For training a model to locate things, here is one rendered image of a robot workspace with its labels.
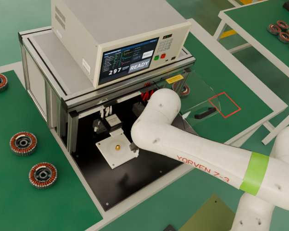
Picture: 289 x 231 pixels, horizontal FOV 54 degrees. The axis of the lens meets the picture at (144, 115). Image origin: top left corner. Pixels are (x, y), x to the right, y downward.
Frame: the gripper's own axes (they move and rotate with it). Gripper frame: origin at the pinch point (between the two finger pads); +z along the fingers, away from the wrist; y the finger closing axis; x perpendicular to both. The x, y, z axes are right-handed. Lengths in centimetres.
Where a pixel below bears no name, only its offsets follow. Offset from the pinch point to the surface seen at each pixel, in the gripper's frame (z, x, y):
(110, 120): -3.7, 17.2, -13.3
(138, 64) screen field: -27.3, 25.7, 0.5
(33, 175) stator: 5, 5, -50
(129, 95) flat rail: -14.5, 20.9, -4.0
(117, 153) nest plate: 10.0, 6.5, -12.5
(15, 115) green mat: 9, 40, -53
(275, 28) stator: 35, 91, 159
